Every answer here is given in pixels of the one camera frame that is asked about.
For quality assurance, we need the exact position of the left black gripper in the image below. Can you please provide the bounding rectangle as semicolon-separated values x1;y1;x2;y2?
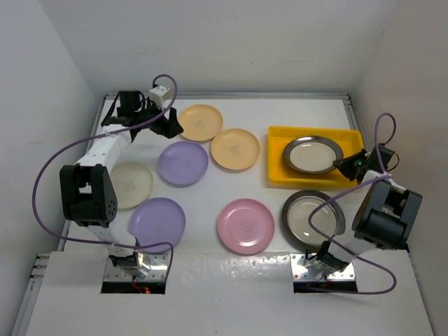
134;96;182;138

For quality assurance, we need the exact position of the steel rimmed plate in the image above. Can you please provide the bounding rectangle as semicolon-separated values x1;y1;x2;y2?
281;190;346;253
283;136;344;174

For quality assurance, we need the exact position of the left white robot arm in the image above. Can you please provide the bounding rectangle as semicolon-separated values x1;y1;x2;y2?
59;85;183;278

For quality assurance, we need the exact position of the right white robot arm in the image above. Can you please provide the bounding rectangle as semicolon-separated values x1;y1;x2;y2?
312;143;423;276

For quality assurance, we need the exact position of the yellow plastic bin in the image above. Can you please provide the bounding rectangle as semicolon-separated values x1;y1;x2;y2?
267;126;364;190

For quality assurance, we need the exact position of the far orange plate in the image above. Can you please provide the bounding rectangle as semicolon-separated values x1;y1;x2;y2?
178;104;223;142

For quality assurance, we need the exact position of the orange plate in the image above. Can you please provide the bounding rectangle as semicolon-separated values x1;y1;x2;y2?
211;128;260;171
178;104;223;142

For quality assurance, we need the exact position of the far purple plate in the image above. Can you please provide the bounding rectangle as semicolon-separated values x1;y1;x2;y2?
157;141;209;187

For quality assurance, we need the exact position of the purple plate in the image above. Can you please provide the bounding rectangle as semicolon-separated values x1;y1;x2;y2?
157;141;209;187
128;197;186;246

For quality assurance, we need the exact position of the cream white plate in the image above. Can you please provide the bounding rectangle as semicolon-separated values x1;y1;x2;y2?
110;161;154;210

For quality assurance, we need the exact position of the near orange plate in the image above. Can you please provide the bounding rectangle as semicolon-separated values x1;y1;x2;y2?
211;128;260;171

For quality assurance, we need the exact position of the near purple plate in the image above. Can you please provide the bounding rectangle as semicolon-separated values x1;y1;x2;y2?
128;197;186;246

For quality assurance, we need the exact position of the pink plate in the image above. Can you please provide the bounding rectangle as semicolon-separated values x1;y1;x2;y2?
217;198;275;256

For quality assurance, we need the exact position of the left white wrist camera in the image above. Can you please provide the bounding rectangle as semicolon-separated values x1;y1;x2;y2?
148;85;172;109

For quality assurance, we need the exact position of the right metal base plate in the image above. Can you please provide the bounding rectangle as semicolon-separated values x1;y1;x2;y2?
290;253;356;284

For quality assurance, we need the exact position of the metal base plate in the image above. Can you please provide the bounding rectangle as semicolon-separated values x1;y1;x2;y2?
104;253;169;282
290;253;356;284

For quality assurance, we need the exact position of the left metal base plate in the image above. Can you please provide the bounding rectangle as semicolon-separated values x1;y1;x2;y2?
104;253;169;282

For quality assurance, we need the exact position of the aluminium frame rail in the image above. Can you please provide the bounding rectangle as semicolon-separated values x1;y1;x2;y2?
10;91;402;336

